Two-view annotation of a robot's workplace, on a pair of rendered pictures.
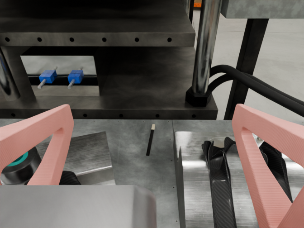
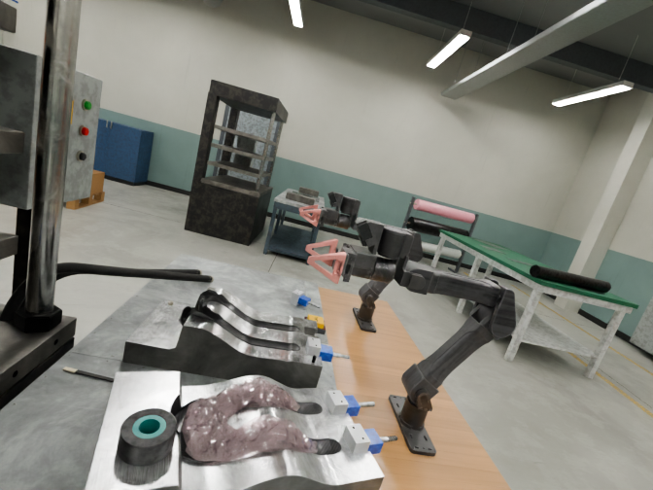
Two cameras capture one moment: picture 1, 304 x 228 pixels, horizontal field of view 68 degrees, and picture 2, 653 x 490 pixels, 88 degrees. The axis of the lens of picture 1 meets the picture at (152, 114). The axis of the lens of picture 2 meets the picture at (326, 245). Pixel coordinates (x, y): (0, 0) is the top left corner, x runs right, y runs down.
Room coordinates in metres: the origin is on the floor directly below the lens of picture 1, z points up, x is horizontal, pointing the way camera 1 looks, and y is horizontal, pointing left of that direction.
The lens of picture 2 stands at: (0.19, 0.74, 1.40)
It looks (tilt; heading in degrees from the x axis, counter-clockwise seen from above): 13 degrees down; 260
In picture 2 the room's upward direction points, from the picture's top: 15 degrees clockwise
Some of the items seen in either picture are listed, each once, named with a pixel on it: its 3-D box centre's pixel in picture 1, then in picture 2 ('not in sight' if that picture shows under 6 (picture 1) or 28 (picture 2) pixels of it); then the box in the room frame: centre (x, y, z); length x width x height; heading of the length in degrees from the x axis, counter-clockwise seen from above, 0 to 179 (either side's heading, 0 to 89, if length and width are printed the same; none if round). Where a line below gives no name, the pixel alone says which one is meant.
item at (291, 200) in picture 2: not in sight; (298, 218); (-0.19, -4.80, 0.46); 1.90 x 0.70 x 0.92; 84
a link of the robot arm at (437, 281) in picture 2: not in sight; (454, 297); (-0.28, 0.00, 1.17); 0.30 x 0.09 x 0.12; 0
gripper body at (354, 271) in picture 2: not in sight; (356, 263); (-0.01, 0.00, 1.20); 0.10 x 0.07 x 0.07; 90
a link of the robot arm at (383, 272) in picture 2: not in sight; (381, 266); (-0.07, 0.00, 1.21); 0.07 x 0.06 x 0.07; 0
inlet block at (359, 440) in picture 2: not in sight; (373, 440); (-0.13, 0.14, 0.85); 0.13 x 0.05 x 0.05; 16
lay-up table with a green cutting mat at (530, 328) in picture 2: not in sight; (502, 285); (-2.94, -3.23, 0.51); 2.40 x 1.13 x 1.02; 88
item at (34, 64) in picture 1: (79, 52); not in sight; (1.03, 0.34, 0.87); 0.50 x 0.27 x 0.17; 179
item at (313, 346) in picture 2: not in sight; (327, 353); (-0.04, -0.12, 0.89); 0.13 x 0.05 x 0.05; 179
